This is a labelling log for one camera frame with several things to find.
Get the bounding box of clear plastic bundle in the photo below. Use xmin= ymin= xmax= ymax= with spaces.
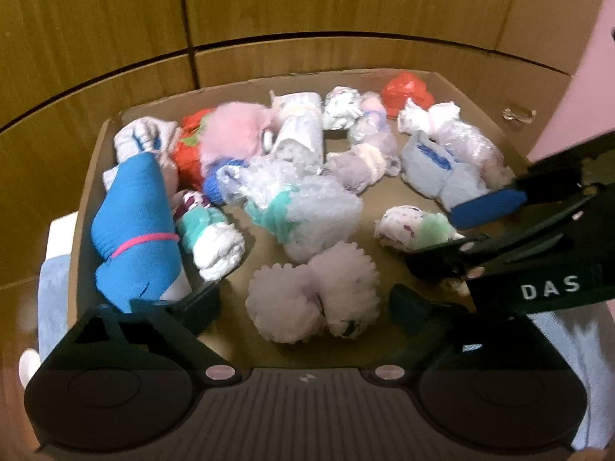
xmin=435 ymin=120 xmax=515 ymax=189

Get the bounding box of white plastic bag bundle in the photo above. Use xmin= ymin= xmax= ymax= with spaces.
xmin=397 ymin=99 xmax=461 ymax=135

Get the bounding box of white pink bundle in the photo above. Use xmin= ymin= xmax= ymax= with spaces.
xmin=323 ymin=143 xmax=400 ymax=195

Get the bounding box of small orange plastic bag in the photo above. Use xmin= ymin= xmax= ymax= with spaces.
xmin=381 ymin=71 xmax=435 ymax=119

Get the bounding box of orange bag with green tie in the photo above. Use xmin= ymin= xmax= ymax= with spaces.
xmin=172 ymin=108 xmax=214 ymax=191

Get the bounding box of white blue striped sock bundle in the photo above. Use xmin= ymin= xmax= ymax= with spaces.
xmin=113 ymin=117 xmax=180 ymax=197

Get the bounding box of pink fluffy plush toy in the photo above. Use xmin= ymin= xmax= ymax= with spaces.
xmin=199 ymin=101 xmax=281 ymax=205

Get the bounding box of large white bundle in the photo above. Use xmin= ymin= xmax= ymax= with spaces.
xmin=270 ymin=91 xmax=324 ymax=175

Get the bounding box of grey sock with purple flower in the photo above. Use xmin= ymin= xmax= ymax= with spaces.
xmin=400 ymin=131 xmax=489 ymax=211

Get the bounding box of white sock with red band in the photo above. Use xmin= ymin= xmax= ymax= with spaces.
xmin=171 ymin=191 xmax=245 ymax=282

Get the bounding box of white fluffy sock bundle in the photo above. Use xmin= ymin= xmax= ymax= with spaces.
xmin=348 ymin=92 xmax=389 ymax=145

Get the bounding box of brown cardboard box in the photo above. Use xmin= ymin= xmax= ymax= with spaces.
xmin=68 ymin=69 xmax=527 ymax=370

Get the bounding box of wooden wardrobe with drawers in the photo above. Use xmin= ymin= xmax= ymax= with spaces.
xmin=1 ymin=0 xmax=602 ymax=287

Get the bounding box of upper metal drawer handle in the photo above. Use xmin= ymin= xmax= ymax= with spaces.
xmin=501 ymin=104 xmax=537 ymax=125

